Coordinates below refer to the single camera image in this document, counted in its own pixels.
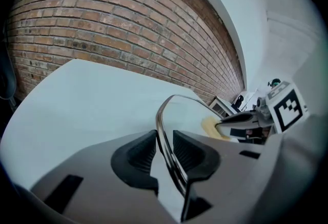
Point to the white framed cabinet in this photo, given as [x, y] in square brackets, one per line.
[221, 107]

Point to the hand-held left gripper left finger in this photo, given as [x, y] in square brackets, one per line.
[102, 179]

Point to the yellow sponge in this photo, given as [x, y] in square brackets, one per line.
[208, 125]

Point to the black object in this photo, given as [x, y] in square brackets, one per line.
[238, 102]

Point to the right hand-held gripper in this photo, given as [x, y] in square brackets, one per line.
[287, 112]

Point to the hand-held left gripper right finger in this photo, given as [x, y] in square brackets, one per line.
[230, 179]

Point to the green and black device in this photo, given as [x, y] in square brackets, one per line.
[274, 82]

